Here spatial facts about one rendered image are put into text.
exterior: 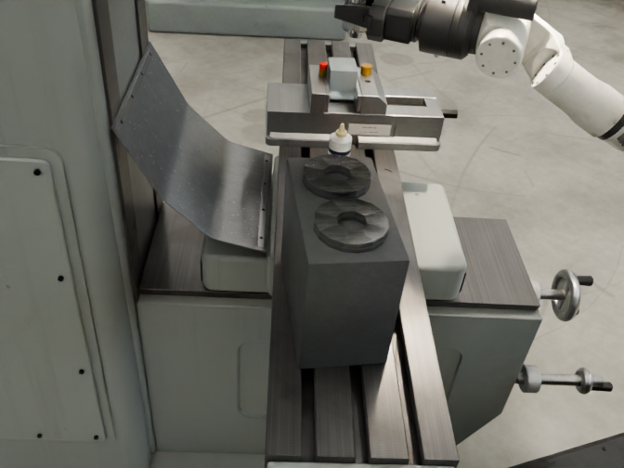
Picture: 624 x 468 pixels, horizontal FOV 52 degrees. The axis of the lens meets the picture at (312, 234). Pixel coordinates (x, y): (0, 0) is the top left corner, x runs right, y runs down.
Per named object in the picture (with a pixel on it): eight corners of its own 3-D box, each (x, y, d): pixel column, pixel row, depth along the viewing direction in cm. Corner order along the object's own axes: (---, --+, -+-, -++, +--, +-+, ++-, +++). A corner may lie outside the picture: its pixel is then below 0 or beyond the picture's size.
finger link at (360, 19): (336, -1, 100) (375, 6, 98) (334, 19, 102) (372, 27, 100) (333, 3, 99) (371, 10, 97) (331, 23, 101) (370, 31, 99)
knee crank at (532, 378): (604, 379, 145) (614, 361, 141) (614, 401, 140) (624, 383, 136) (508, 375, 144) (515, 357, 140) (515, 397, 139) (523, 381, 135)
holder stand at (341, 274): (356, 254, 103) (372, 148, 90) (387, 364, 86) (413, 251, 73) (280, 257, 101) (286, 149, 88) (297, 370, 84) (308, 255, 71)
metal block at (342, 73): (351, 85, 130) (355, 58, 126) (354, 100, 125) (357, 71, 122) (325, 84, 129) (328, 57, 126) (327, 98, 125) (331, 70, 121)
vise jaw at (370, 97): (377, 85, 134) (380, 68, 131) (385, 115, 124) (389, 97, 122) (348, 84, 133) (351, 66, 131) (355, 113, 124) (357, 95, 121)
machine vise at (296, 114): (426, 114, 140) (435, 68, 133) (440, 151, 129) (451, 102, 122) (265, 108, 137) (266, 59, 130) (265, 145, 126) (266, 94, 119)
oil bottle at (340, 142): (346, 170, 121) (353, 118, 114) (347, 182, 118) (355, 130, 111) (325, 169, 121) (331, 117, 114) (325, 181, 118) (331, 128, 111)
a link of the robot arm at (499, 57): (453, 39, 104) (524, 53, 102) (437, 72, 97) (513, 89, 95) (466, -30, 96) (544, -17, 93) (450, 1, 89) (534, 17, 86)
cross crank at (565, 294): (566, 295, 152) (584, 258, 144) (584, 333, 143) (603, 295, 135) (500, 292, 151) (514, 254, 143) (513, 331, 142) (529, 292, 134)
